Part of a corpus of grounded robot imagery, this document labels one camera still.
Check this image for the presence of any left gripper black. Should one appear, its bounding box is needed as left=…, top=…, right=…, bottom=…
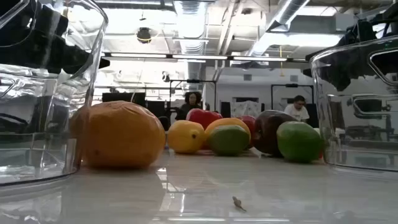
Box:
left=46, top=40, right=111, bottom=75

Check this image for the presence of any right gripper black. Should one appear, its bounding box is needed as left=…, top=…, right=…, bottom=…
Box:
left=302, top=46, right=374, bottom=91

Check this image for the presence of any orange persimmon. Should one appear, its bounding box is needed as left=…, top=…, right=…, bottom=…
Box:
left=70, top=100, right=167, bottom=170

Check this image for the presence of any green lime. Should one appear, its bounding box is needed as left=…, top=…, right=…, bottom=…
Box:
left=276, top=121, right=324, bottom=164

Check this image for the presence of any dark red apple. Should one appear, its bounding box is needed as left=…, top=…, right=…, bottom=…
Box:
left=253, top=110, right=298, bottom=157

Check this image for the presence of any red tomato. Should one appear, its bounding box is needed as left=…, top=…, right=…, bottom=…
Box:
left=236, top=114, right=257, bottom=149

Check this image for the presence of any yellow-orange mango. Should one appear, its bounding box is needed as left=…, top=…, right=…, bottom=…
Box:
left=203, top=117, right=252, bottom=147

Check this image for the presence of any yellow lemon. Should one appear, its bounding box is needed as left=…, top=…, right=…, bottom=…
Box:
left=167, top=119, right=206, bottom=154

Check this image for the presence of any red bell pepper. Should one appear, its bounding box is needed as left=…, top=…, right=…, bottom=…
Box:
left=185, top=108, right=224, bottom=130

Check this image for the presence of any black background monitor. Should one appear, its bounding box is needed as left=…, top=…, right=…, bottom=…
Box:
left=101, top=91, right=147, bottom=108

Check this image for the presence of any person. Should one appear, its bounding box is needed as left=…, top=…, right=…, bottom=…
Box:
left=284, top=95, right=310, bottom=123
left=175, top=91, right=203, bottom=121

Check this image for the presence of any patterned white cloth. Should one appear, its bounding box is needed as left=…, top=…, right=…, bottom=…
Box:
left=229, top=100, right=262, bottom=118

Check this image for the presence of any black background chair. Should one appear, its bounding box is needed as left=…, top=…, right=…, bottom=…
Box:
left=157, top=116, right=171, bottom=131

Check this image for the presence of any overhead LED light bar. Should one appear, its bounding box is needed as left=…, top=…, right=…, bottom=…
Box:
left=101, top=52, right=312, bottom=63

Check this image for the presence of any clear plastic basket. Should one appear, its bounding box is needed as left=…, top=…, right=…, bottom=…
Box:
left=0, top=0, right=109, bottom=187
left=309, top=34, right=398, bottom=172

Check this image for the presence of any small brown stem scrap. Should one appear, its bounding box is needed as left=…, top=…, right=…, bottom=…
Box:
left=232, top=195, right=248, bottom=213

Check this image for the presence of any black background rig frame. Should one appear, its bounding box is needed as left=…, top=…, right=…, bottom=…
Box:
left=169, top=79, right=218, bottom=113
left=271, top=83, right=315, bottom=110

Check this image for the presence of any black ceiling dome camera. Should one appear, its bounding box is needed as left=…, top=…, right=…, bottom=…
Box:
left=136, top=27, right=152, bottom=44

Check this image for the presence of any smooth metal ceiling duct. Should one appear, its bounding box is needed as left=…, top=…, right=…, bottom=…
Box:
left=247, top=0, right=312, bottom=57

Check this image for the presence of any ribbed silver ceiling duct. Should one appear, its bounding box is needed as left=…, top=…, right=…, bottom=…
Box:
left=172, top=0, right=208, bottom=82

